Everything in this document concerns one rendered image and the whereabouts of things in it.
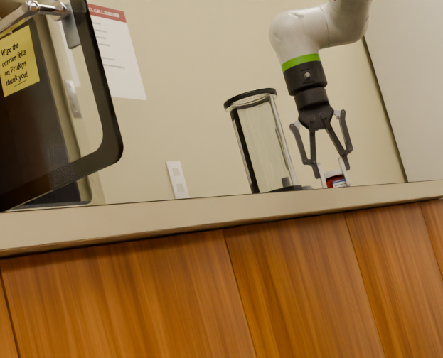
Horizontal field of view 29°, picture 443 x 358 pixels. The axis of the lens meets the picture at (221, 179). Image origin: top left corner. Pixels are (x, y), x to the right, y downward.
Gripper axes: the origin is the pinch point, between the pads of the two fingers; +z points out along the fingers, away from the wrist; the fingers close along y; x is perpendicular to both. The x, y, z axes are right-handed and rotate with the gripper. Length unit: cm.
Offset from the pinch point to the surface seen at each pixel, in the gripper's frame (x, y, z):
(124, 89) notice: 40, -44, -43
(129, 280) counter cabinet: -89, -39, 15
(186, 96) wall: 67, -29, -43
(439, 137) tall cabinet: 205, 78, -26
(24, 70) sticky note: -85, -46, -15
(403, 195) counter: -7.3, 12.5, 8.9
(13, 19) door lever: -93, -44, -19
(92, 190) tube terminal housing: -49, -46, -3
